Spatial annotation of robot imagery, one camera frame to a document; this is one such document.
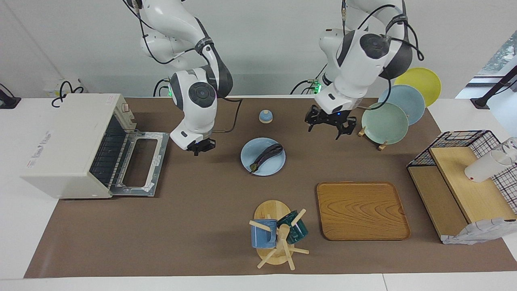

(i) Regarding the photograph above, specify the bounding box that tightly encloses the black oven power cable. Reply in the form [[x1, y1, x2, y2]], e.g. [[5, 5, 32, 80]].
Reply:
[[51, 80, 85, 108]]

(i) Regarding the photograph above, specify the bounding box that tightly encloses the blue mug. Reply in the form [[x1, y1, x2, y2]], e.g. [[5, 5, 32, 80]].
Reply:
[[250, 219, 278, 249]]

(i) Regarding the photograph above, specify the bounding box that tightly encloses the wooden tray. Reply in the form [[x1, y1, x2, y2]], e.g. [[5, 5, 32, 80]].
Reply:
[[316, 181, 411, 242]]

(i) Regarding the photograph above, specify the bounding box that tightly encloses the wooden plate rack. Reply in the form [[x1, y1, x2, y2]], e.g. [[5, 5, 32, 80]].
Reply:
[[358, 126, 389, 151]]

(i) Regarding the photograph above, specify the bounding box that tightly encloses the beige toaster oven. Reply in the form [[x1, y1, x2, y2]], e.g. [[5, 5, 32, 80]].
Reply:
[[20, 93, 138, 199]]

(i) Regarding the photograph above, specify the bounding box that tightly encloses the light blue serving plate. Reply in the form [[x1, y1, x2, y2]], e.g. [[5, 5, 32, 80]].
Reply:
[[240, 137, 286, 177]]

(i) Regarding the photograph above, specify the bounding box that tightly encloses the clear glass cup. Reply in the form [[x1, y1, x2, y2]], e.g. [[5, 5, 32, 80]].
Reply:
[[502, 137, 517, 162]]

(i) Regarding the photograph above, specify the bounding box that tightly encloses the yellow plate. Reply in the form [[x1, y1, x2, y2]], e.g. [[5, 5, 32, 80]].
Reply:
[[394, 67, 442, 108]]

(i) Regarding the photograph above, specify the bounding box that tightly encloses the toaster oven glass door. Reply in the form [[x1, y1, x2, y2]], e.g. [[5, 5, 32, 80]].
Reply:
[[108, 130, 170, 198]]

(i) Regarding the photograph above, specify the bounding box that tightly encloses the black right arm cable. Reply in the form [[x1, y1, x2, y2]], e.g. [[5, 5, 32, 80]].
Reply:
[[123, 0, 244, 134]]

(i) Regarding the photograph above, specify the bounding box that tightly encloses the wooden mug tree stand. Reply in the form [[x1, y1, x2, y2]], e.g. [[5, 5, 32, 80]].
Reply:
[[248, 200, 310, 271]]

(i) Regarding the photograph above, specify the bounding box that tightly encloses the dark green mug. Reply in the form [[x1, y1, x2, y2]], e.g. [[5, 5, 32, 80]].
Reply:
[[277, 210, 309, 245]]

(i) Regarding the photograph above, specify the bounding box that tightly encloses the light blue racked plate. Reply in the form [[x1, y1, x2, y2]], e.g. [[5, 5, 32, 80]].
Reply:
[[378, 84, 426, 126]]

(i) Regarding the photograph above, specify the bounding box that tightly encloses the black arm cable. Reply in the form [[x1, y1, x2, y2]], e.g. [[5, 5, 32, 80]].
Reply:
[[341, 0, 425, 111], [123, 0, 244, 134]]

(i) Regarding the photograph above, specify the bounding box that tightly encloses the grey white patterned cloth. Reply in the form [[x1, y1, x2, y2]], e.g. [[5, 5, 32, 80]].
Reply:
[[442, 217, 517, 245]]

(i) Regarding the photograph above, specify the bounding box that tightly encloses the wooden shelf with wire frame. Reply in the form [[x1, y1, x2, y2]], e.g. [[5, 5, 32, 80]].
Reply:
[[407, 130, 517, 243]]

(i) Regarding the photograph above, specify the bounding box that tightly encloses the dark purple eggplant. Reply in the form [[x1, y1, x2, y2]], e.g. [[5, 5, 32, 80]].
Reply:
[[249, 143, 284, 173]]

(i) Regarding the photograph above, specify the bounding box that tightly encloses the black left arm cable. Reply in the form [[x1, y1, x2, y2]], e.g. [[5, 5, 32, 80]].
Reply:
[[341, 0, 425, 111]]

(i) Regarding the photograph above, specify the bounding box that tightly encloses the brown table mat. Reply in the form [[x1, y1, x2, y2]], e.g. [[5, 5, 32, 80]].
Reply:
[[23, 97, 517, 278]]

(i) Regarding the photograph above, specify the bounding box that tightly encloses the pale green plate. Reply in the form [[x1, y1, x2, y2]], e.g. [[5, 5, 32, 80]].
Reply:
[[361, 102, 409, 145]]

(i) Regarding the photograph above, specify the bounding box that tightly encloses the white cup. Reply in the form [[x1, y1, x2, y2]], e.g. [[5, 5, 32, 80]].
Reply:
[[464, 150, 513, 183]]

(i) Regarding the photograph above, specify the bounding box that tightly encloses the black desk clamp mount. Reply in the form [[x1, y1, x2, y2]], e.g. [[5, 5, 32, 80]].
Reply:
[[470, 65, 517, 110], [0, 83, 21, 110]]

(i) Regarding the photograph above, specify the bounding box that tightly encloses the white wall box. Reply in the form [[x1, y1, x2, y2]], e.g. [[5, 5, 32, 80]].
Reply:
[[43, 78, 82, 98]]

